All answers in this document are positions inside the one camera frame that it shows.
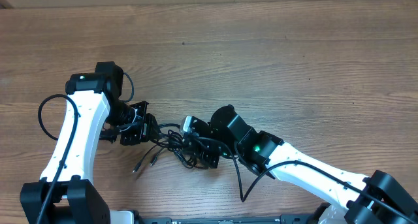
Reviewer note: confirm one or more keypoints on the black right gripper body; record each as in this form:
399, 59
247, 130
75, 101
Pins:
212, 157

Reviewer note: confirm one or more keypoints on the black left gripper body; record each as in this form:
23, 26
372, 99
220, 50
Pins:
137, 131

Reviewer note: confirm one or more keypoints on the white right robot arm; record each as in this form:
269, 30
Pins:
348, 197

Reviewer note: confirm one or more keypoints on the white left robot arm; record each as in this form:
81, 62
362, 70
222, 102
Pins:
65, 192

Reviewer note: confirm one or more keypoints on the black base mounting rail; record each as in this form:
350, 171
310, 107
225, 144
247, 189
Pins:
225, 220

